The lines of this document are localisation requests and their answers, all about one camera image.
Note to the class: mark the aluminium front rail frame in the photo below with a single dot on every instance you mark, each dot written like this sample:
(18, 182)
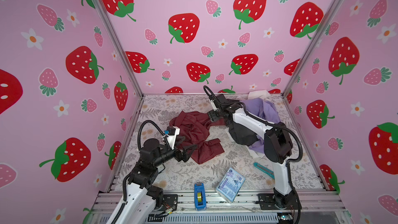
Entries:
(318, 207)

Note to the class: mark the pale pink cloth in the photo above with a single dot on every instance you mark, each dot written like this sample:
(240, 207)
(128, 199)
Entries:
(259, 94)

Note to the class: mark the lavender cloth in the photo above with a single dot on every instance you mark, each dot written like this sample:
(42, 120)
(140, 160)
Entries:
(265, 110)

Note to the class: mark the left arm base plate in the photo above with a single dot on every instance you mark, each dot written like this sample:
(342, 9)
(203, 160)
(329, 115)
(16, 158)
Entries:
(165, 202)

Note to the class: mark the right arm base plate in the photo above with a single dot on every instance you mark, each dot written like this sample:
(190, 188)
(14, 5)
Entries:
(279, 202)

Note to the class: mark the blue tape dispenser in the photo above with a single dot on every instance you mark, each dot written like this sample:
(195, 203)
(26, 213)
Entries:
(199, 197)

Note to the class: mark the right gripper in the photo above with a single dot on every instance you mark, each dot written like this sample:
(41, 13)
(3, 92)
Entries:
(212, 115)

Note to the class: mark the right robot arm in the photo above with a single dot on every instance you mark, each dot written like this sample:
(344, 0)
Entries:
(281, 145)

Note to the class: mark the blue wet wipes pack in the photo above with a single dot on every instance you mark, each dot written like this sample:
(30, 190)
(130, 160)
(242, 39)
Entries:
(230, 185)

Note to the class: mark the white cloth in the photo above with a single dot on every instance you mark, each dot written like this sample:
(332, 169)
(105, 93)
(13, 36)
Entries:
(254, 154)

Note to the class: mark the dark grey cloth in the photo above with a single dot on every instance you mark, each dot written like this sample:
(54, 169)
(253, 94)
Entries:
(242, 135)

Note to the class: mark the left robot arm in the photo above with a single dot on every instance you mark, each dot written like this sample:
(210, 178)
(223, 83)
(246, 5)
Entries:
(141, 199)

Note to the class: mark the maroon cloth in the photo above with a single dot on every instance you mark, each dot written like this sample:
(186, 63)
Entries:
(194, 126)

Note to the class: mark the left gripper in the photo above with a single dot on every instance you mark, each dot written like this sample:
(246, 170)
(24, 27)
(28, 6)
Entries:
(183, 157)

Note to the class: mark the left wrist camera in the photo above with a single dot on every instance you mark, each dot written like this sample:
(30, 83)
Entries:
(170, 131)

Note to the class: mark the teal utility knife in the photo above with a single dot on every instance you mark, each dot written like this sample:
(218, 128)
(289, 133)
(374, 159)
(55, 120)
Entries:
(265, 170)

